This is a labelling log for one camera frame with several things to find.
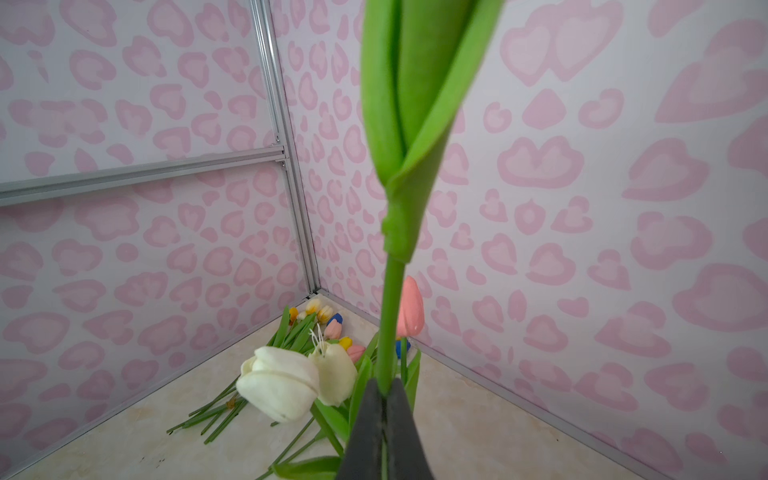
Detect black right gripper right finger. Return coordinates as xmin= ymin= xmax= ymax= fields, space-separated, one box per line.
xmin=385 ymin=378 xmax=434 ymax=480

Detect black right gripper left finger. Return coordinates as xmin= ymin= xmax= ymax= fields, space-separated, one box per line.
xmin=335 ymin=379 xmax=384 ymax=480

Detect yellow tulip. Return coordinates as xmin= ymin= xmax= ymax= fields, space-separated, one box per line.
xmin=361 ymin=1 xmax=503 ymax=394

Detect bunch of artificial tulips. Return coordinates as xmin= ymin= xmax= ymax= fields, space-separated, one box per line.
xmin=167 ymin=298 xmax=358 ymax=444

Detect cream white tulip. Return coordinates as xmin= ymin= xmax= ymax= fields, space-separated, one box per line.
xmin=308 ymin=337 xmax=358 ymax=407

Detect pink tulip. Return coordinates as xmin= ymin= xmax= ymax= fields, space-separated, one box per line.
xmin=396 ymin=276 xmax=425 ymax=383

